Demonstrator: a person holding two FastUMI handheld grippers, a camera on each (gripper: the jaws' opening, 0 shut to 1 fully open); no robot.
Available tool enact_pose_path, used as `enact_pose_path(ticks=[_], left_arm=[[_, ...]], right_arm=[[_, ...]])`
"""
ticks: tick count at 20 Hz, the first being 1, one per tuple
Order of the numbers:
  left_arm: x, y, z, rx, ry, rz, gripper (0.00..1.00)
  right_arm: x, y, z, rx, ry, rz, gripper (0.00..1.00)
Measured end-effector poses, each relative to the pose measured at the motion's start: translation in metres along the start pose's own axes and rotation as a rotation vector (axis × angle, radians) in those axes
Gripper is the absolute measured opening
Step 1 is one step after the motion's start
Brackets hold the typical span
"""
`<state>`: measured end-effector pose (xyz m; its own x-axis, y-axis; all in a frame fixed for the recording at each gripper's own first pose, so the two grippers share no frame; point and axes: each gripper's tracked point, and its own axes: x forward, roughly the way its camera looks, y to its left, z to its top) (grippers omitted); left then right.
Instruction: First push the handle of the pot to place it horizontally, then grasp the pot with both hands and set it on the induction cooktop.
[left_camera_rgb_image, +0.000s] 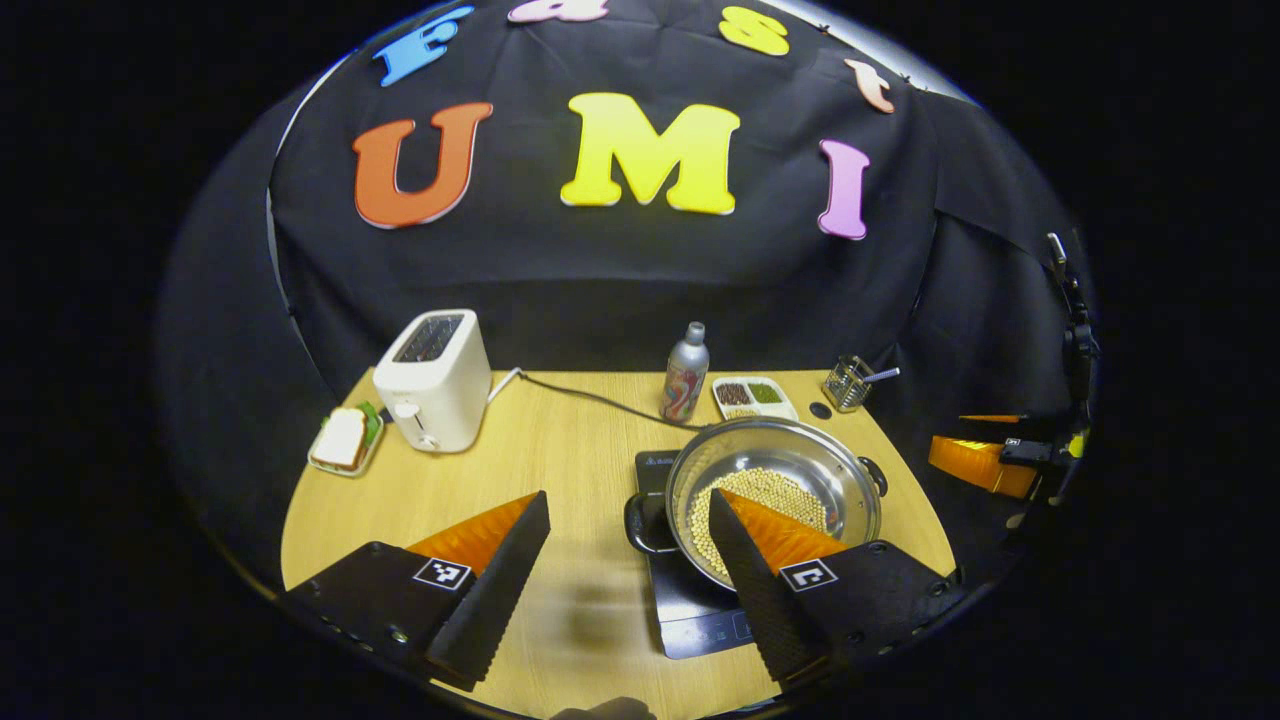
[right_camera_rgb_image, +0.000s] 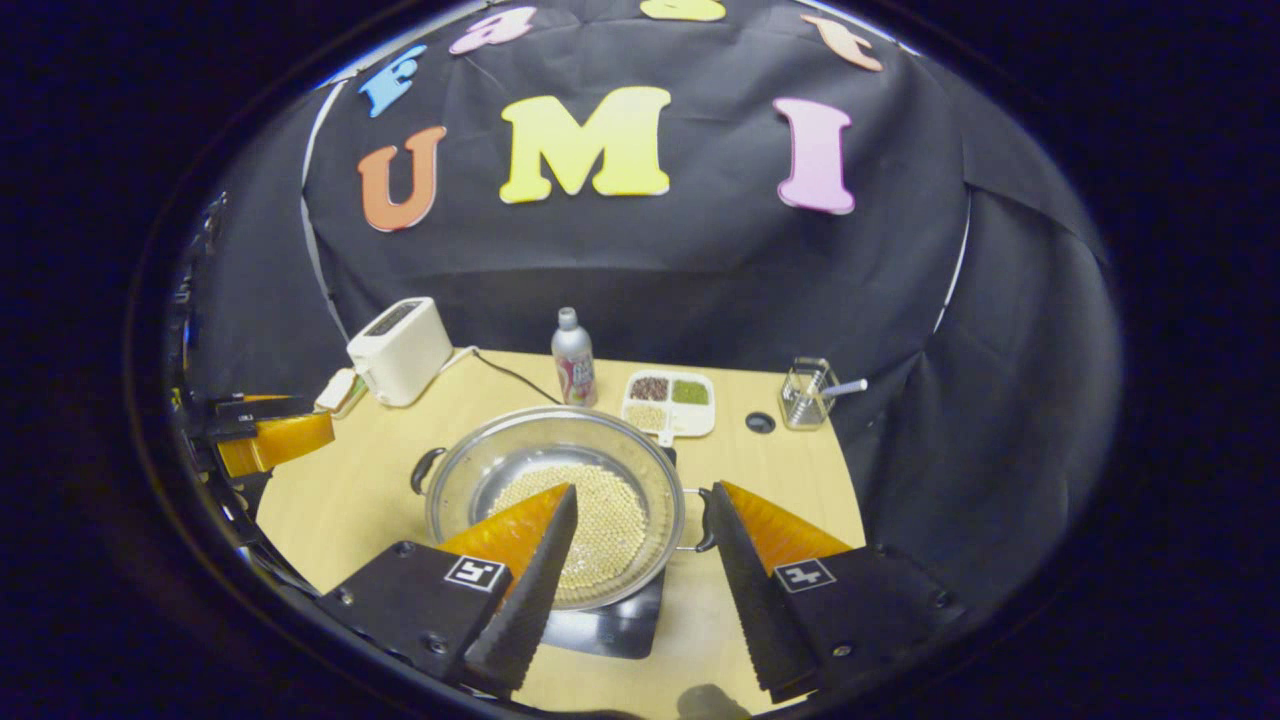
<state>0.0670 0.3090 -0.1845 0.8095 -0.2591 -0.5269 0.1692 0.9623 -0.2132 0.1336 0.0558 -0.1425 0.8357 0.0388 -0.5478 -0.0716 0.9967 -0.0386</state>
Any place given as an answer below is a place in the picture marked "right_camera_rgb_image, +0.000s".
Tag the pile of yellow soybeans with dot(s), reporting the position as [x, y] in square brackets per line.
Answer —
[610, 520]

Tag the white divided bean tray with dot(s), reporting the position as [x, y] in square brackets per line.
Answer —
[690, 420]

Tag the silver drink bottle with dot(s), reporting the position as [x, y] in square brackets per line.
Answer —
[575, 370]

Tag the sandwich with lettuce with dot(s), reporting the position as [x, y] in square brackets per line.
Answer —
[335, 390]

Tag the white toaster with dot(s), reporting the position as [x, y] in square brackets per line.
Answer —
[400, 355]

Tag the black induction cooktop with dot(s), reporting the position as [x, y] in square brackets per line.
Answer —
[610, 630]

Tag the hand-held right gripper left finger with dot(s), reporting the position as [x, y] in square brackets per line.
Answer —
[530, 610]

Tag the small spoon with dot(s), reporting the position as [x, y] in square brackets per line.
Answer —
[848, 387]

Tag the stainless steel pot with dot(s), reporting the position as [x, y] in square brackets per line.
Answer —
[520, 450]

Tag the pale green sandwich tray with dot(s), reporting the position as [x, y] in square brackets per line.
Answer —
[346, 412]

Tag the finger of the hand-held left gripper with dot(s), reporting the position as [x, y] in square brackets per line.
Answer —
[280, 440]

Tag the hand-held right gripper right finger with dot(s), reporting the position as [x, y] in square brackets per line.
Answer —
[750, 600]

